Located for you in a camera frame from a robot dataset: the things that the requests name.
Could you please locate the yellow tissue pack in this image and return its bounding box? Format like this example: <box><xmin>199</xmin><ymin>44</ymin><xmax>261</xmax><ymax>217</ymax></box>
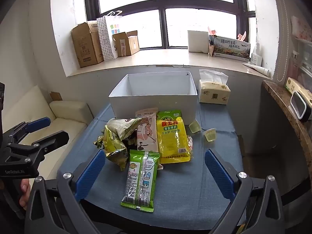
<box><xmin>198</xmin><ymin>69</ymin><xmax>231</xmax><ymax>105</ymax></box>

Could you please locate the small brown cardboard box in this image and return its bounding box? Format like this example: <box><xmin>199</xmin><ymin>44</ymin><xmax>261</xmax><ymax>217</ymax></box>
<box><xmin>112</xmin><ymin>30</ymin><xmax>140</xmax><ymax>57</ymax></box>

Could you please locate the brown stone side counter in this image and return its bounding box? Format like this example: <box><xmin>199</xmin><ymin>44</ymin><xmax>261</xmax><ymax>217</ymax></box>
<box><xmin>262</xmin><ymin>80</ymin><xmax>312</xmax><ymax>173</ymax></box>

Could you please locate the white framed desk clock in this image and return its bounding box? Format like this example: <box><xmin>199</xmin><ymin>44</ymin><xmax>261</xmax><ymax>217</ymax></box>
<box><xmin>290</xmin><ymin>91</ymin><xmax>312</xmax><ymax>122</ymax></box>

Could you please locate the plain white box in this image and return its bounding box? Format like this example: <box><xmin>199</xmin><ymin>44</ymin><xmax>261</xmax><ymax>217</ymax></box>
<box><xmin>187</xmin><ymin>30</ymin><xmax>210</xmax><ymax>53</ymax></box>

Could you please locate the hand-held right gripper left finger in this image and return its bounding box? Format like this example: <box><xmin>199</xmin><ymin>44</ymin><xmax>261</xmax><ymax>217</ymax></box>
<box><xmin>24</xmin><ymin>149</ymin><xmax>106</xmax><ymax>234</ymax></box>

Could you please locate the white plastic bottle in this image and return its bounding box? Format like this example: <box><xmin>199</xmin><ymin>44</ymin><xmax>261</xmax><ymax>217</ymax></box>
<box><xmin>251</xmin><ymin>45</ymin><xmax>262</xmax><ymax>65</ymax></box>

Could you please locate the white cardboard box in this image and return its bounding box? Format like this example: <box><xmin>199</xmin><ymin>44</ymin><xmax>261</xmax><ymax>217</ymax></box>
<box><xmin>108</xmin><ymin>73</ymin><xmax>198</xmax><ymax>125</ymax></box>

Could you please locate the white dotted paper bag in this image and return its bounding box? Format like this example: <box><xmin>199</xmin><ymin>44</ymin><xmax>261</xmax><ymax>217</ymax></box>
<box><xmin>96</xmin><ymin>10</ymin><xmax>123</xmax><ymax>61</ymax></box>

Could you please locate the cream leather sofa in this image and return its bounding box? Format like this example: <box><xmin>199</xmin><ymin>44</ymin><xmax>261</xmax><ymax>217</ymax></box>
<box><xmin>0</xmin><ymin>85</ymin><xmax>93</xmax><ymax>178</ymax></box>

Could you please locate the small gold crumpled wrapper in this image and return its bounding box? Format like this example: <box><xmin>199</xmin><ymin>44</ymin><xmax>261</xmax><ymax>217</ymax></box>
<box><xmin>92</xmin><ymin>135</ymin><xmax>105</xmax><ymax>150</ymax></box>

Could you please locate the green seaweed snack packet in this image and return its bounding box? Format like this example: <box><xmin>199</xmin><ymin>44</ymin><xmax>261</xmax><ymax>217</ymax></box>
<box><xmin>121</xmin><ymin>149</ymin><xmax>161</xmax><ymax>212</ymax></box>

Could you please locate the blue tablecloth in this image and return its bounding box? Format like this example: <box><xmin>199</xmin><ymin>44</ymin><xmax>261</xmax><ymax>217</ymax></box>
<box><xmin>57</xmin><ymin>100</ymin><xmax>244</xmax><ymax>232</ymax></box>

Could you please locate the landscape printed box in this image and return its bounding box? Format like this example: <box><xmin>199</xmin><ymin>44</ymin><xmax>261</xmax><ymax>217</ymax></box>
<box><xmin>209</xmin><ymin>35</ymin><xmax>251</xmax><ymax>62</ymax></box>

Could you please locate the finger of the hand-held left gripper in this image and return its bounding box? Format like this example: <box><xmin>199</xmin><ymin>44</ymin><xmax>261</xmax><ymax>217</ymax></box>
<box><xmin>5</xmin><ymin>130</ymin><xmax>70</xmax><ymax>162</ymax></box>
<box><xmin>2</xmin><ymin>117</ymin><xmax>51</xmax><ymax>149</ymax></box>

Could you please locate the person's left hand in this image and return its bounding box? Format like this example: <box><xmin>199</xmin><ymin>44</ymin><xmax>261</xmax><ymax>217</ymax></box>
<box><xmin>19</xmin><ymin>178</ymin><xmax>32</xmax><ymax>209</ymax></box>

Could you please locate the black window frame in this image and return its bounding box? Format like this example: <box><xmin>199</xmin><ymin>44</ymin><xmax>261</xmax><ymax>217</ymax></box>
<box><xmin>83</xmin><ymin>0</ymin><xmax>256</xmax><ymax>50</ymax></box>

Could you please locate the white tube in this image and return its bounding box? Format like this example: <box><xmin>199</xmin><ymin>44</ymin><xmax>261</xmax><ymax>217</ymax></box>
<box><xmin>242</xmin><ymin>63</ymin><xmax>270</xmax><ymax>76</ymax></box>

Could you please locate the crumpled beige striped snack packet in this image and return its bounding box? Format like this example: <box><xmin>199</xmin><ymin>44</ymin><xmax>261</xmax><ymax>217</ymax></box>
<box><xmin>107</xmin><ymin>117</ymin><xmax>142</xmax><ymax>140</ymax></box>

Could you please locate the crumpled yellow green snack packet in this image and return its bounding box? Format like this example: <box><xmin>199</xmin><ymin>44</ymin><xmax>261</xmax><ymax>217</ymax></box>
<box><xmin>102</xmin><ymin>125</ymin><xmax>129</xmax><ymax>171</ymax></box>

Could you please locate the beige pink snack packet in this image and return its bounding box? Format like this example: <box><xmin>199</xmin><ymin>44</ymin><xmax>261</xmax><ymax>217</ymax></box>
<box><xmin>135</xmin><ymin>109</ymin><xmax>160</xmax><ymax>153</ymax></box>

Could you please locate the pink printed pack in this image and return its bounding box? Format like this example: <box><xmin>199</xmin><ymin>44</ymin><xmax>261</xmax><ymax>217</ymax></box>
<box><xmin>291</xmin><ymin>16</ymin><xmax>312</xmax><ymax>42</ymax></box>

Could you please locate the small clear orange snack packet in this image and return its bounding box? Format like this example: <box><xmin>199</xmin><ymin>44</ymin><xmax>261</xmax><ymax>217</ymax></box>
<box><xmin>187</xmin><ymin>136</ymin><xmax>194</xmax><ymax>157</ymax></box>

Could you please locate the clear plastic drawer unit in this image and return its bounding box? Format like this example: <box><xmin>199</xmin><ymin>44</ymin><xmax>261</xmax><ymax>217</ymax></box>
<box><xmin>290</xmin><ymin>35</ymin><xmax>312</xmax><ymax>95</ymax></box>

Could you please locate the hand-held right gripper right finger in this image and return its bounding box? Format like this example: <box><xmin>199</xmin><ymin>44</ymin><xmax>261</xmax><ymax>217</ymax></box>
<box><xmin>204</xmin><ymin>149</ymin><xmax>285</xmax><ymax>234</ymax></box>

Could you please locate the large brown cardboard box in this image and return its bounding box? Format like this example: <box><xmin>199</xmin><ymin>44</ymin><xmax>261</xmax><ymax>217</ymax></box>
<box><xmin>71</xmin><ymin>22</ymin><xmax>104</xmax><ymax>68</ymax></box>

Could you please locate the cream green tissue box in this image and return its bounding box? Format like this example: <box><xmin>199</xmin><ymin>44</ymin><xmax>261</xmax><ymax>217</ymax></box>
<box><xmin>284</xmin><ymin>77</ymin><xmax>312</xmax><ymax>105</ymax></box>

